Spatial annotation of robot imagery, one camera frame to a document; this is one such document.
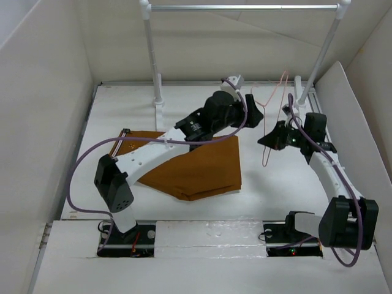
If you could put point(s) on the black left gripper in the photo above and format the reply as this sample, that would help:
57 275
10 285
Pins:
254 116

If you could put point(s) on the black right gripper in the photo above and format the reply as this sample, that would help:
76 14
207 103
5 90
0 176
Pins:
274 138

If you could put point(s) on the brown trousers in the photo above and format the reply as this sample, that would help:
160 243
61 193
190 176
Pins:
206 171

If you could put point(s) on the pink wire hanger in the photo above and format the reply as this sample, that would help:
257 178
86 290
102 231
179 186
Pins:
270 105

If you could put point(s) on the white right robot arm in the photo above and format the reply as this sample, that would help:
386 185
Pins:
349 219

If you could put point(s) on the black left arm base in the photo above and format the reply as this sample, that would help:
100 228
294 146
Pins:
140 244

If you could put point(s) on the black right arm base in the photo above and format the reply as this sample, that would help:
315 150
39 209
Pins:
282 239

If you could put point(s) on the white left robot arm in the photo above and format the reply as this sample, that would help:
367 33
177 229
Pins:
114 177

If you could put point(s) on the white foam board strip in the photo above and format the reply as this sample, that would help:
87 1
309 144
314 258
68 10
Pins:
230 239

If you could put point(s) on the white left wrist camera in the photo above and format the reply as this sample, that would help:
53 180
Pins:
232 83

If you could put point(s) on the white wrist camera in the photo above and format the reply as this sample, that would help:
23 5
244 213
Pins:
232 83
290 117

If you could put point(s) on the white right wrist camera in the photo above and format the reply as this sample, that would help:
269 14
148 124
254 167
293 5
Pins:
290 117

